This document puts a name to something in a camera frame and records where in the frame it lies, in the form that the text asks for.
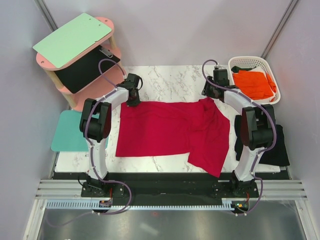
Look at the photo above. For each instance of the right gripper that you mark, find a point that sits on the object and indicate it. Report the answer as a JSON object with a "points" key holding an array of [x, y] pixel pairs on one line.
{"points": [[206, 91]]}

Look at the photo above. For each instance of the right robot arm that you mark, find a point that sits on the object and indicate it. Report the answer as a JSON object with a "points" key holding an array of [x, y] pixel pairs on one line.
{"points": [[258, 132]]}

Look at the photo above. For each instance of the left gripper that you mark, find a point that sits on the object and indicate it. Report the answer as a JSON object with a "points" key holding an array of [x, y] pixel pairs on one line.
{"points": [[136, 102]]}

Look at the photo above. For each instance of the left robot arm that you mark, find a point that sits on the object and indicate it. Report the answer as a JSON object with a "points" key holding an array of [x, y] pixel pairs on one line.
{"points": [[96, 121]]}

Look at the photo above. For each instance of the white plastic basket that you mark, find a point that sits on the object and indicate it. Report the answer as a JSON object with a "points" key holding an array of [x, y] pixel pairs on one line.
{"points": [[258, 84]]}

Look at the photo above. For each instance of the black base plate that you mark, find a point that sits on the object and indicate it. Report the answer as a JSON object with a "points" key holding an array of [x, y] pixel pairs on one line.
{"points": [[168, 189]]}

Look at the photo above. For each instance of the aluminium rail frame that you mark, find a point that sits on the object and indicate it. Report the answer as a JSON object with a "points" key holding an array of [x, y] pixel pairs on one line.
{"points": [[272, 189]]}

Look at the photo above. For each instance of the orange folded t shirt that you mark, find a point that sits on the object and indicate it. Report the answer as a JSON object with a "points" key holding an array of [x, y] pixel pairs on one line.
{"points": [[252, 85]]}

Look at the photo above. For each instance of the teal cutting board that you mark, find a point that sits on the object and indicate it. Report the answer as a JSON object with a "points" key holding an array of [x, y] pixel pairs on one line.
{"points": [[68, 137]]}

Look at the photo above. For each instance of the black clipboard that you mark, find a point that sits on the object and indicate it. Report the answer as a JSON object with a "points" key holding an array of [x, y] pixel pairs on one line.
{"points": [[85, 70]]}

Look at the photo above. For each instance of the mint green board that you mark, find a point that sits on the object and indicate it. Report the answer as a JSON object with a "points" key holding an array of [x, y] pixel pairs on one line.
{"points": [[70, 41]]}

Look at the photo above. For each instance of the white cable duct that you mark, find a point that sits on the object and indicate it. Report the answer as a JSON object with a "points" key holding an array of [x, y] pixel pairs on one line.
{"points": [[77, 204]]}

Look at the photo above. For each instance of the dark green garment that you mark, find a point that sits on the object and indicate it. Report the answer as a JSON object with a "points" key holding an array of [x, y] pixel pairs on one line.
{"points": [[236, 69]]}

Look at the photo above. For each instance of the pink three-tier shelf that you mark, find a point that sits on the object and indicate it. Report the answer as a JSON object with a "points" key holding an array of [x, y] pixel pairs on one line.
{"points": [[100, 86]]}

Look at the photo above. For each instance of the black t shirt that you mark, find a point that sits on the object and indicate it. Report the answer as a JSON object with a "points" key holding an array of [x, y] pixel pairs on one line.
{"points": [[277, 156]]}

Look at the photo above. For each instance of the red t shirt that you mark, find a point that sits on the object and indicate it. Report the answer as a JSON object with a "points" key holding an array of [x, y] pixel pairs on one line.
{"points": [[162, 129]]}

